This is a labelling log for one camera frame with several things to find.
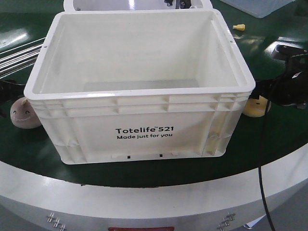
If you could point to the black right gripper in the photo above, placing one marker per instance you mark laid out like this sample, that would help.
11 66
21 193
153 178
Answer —
291 87

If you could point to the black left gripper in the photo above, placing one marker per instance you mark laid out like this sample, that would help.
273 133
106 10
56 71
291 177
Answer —
10 90

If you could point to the yellow smiling plush toy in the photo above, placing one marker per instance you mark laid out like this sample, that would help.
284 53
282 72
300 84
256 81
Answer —
255 107

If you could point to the pink smiling plush toy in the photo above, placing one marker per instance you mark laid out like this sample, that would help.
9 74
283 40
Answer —
23 115

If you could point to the white Totelife plastic crate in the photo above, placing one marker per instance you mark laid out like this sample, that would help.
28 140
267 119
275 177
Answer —
139 85

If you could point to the shiny metal rods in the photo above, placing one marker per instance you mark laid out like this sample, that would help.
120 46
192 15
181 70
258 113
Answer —
19 57

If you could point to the small yellow plastic piece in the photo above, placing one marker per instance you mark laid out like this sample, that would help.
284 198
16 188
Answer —
239 27

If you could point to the translucent plastic bin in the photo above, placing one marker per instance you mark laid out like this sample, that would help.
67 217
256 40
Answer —
257 8

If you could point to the white round table rim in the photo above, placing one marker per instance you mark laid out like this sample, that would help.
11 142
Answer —
29 200

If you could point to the red label plate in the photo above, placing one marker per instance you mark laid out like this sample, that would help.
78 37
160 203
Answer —
160 228

